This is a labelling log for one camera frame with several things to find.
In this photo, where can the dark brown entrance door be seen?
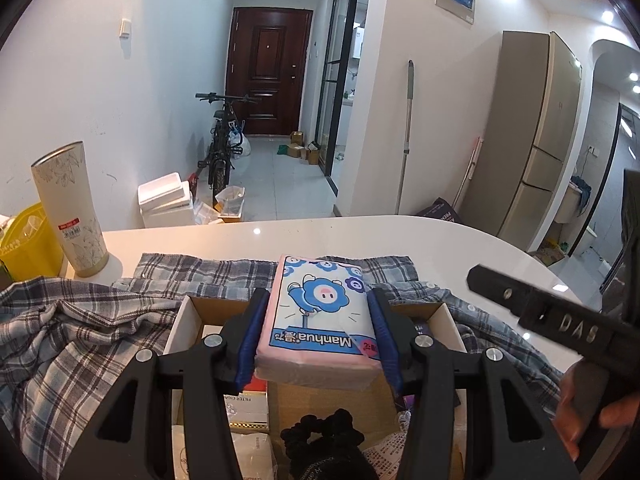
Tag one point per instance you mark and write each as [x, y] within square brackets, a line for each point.
[267, 70]

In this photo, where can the black framed glass sliding door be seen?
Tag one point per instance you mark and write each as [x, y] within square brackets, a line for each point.
[342, 70]

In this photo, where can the yellow plastic basket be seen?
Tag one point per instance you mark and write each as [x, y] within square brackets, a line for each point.
[25, 245]

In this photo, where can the blue plaid shirt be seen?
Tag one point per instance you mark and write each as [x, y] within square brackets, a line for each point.
[75, 340]

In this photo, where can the white foam box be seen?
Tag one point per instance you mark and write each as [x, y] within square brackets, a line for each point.
[172, 217]
[162, 190]

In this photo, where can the cardboard box with clear plastic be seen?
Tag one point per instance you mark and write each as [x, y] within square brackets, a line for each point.
[230, 205]

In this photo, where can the white printed packet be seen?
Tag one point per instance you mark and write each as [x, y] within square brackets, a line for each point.
[225, 452]

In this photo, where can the red and white stick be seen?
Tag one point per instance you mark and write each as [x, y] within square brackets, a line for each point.
[467, 175]

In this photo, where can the white cardboard box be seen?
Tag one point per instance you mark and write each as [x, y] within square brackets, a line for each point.
[187, 322]

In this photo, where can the beige refrigerator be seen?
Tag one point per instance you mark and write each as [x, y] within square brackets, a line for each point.
[520, 140]

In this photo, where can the person's right hand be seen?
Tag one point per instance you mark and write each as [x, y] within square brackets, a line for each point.
[565, 410]

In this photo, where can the white cigarette box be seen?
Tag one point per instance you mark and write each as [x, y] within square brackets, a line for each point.
[247, 410]

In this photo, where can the dark printed bag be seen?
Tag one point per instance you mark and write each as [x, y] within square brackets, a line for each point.
[440, 210]

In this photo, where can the small cardboard box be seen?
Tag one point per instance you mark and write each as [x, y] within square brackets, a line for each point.
[297, 151]
[296, 136]
[314, 154]

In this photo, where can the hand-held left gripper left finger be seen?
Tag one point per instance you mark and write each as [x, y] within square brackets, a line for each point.
[248, 355]

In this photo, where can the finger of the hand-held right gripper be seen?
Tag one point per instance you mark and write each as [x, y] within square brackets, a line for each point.
[500, 291]

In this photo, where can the white wall switch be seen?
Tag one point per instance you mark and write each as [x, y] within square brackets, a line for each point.
[125, 28]

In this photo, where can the black hair scrunchie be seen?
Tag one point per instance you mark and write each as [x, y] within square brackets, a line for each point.
[320, 430]

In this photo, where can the black bicycle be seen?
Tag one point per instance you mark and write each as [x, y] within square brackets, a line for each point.
[220, 150]

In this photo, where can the clear printed plastic packet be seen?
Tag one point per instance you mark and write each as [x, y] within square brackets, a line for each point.
[387, 455]

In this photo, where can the pink and blue tissue pack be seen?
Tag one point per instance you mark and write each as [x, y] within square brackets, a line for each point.
[320, 315]

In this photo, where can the white plastic bag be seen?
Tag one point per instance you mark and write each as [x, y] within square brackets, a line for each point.
[241, 146]

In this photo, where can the beige floral cylinder tube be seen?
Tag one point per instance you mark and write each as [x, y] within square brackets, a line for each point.
[70, 210]

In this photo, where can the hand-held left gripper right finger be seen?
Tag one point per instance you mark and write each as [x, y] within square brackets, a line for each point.
[387, 345]

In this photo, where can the blue hanging cloth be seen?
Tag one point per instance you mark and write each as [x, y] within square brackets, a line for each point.
[582, 192]

